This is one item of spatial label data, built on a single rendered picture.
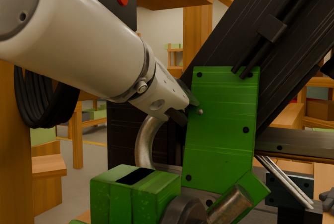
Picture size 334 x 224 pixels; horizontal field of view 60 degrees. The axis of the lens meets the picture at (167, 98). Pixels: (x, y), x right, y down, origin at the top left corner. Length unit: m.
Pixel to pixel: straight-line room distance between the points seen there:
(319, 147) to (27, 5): 0.50
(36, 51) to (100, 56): 0.06
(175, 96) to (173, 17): 10.35
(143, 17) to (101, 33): 11.10
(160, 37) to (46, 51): 10.65
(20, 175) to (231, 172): 0.37
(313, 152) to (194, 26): 0.89
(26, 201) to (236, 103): 0.41
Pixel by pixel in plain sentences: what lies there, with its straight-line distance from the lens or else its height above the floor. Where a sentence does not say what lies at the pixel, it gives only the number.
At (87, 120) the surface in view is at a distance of 6.04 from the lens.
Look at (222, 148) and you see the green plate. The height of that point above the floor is 1.14.
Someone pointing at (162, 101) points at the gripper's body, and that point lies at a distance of 0.37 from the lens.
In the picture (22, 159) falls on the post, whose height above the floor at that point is 1.11.
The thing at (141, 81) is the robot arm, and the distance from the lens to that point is 0.32.
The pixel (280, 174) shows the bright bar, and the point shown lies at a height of 1.06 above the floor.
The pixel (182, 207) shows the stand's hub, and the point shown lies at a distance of 0.25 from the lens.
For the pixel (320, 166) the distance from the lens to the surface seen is 1.29.
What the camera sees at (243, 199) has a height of 1.09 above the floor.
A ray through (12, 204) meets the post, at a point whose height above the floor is 1.04.
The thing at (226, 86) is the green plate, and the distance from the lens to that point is 0.49.
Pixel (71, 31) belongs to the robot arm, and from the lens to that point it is 0.23.
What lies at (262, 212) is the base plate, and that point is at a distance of 0.84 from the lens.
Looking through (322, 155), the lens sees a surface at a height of 1.12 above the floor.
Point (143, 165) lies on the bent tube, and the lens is 0.50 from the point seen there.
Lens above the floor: 1.26
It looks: 6 degrees down
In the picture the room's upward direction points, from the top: straight up
